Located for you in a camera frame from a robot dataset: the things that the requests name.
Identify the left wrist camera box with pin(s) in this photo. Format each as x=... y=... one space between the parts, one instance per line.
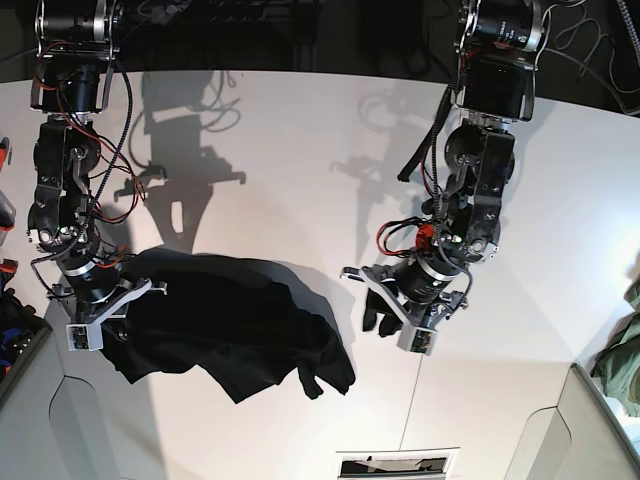
x=417 y=339

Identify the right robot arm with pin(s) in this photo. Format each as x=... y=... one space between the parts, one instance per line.
x=78 y=45

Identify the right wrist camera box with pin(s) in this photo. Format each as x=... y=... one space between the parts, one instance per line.
x=84 y=336

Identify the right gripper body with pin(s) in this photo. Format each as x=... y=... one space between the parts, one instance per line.
x=91 y=293

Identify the green cloth pile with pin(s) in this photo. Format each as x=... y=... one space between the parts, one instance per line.
x=617 y=366

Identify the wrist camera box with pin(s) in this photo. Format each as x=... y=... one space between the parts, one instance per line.
x=417 y=339
x=84 y=336

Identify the black t-shirt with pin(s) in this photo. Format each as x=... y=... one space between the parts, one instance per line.
x=247 y=322

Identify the white paper sheet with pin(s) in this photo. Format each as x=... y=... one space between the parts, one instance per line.
x=403 y=464

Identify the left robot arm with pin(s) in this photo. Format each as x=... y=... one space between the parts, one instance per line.
x=466 y=160

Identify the grey bin with clothes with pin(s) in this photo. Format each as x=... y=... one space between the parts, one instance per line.
x=23 y=333

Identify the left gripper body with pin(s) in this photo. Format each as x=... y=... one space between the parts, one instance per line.
x=418 y=283

